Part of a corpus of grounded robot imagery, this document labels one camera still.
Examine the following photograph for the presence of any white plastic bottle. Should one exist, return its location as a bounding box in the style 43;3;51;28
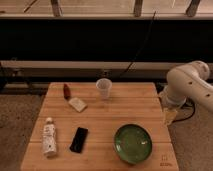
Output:
42;117;57;157

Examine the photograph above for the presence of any white ceramic cup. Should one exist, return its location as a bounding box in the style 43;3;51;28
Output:
96;78;112;99

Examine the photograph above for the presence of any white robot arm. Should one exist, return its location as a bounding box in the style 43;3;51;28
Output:
159;61;213;125

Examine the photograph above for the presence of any black cable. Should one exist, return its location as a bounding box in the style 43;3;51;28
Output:
118;10;158;79

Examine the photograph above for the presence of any small red brown object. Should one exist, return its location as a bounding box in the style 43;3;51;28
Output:
63;84;71;100

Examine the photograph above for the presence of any green ceramic bowl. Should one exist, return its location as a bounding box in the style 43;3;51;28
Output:
114;124;152;165

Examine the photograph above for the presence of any black phone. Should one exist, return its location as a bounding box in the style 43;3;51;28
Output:
69;127;88;153

